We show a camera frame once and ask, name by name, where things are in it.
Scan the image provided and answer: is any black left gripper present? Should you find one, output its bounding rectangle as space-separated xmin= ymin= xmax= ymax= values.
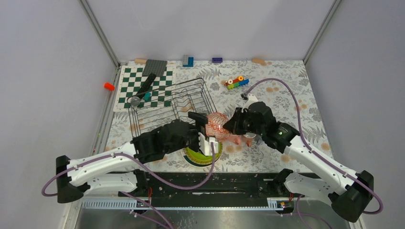
xmin=166 ymin=113 xmax=209 ymax=155

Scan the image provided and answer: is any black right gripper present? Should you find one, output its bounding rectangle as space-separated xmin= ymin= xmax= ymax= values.
xmin=223 ymin=107 xmax=265 ymax=136

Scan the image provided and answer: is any blue white patterned bowl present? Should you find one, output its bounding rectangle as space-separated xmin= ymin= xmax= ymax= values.
xmin=205 ymin=112 xmax=230 ymax=142

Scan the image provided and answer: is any pink dotted mug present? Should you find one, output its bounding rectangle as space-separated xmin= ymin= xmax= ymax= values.
xmin=242 ymin=133 xmax=256 ymax=147

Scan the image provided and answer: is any green woven rim plate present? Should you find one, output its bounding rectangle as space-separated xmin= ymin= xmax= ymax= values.
xmin=183 ymin=142 xmax=224 ymax=165

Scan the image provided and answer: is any lime green plastic plate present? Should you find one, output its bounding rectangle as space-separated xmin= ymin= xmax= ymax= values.
xmin=185 ymin=148 xmax=212 ymax=164

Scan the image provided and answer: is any black wire dish rack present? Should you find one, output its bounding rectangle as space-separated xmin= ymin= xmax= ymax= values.
xmin=128 ymin=78 xmax=217 ymax=137

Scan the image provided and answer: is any grey blue cup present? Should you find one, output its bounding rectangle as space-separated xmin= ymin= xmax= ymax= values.
xmin=255 ymin=136 xmax=264 ymax=146

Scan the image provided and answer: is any white plate teal rim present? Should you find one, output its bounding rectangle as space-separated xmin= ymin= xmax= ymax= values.
xmin=182 ymin=148 xmax=213 ymax=167

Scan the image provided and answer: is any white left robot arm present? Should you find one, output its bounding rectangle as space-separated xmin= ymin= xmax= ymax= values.
xmin=56 ymin=112 xmax=217 ymax=204

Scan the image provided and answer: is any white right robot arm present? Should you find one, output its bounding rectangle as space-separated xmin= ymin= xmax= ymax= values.
xmin=224 ymin=102 xmax=374 ymax=222

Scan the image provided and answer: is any colourful toy brick car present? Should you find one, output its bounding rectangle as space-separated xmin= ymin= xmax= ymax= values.
xmin=224 ymin=75 xmax=249 ymax=90

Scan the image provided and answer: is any grey and blue brick stack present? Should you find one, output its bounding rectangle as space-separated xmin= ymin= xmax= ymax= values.
xmin=182 ymin=55 xmax=194 ymax=67

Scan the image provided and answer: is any teal small block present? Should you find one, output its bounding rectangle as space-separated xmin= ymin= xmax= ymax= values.
xmin=143 ymin=93 xmax=151 ymax=102

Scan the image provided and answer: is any grey studded baseplate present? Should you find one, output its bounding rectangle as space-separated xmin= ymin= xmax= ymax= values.
xmin=142 ymin=59 xmax=168 ymax=77

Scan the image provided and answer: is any grey round chess piece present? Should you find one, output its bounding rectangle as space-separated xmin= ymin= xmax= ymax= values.
xmin=130 ymin=96 xmax=141 ymax=107

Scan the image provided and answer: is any wooden block right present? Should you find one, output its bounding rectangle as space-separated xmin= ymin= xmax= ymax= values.
xmin=252 ymin=58 xmax=267 ymax=66

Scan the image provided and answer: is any wooden block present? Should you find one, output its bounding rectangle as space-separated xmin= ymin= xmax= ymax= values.
xmin=134 ymin=58 xmax=147 ymax=64
xmin=252 ymin=58 xmax=267 ymax=66

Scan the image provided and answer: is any green white checkered board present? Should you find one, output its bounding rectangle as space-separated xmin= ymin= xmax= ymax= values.
xmin=113 ymin=64 xmax=176 ymax=112

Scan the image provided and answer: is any wooden block left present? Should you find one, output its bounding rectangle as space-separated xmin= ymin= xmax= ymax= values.
xmin=134 ymin=58 xmax=147 ymax=64

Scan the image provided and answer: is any red small block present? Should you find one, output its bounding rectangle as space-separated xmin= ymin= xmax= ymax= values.
xmin=104 ymin=83 xmax=115 ymax=91

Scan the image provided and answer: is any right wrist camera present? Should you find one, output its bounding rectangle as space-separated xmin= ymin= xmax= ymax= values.
xmin=242 ymin=94 xmax=258 ymax=109

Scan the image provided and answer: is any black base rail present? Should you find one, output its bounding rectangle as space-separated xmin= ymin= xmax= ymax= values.
xmin=117 ymin=170 xmax=339 ymax=205

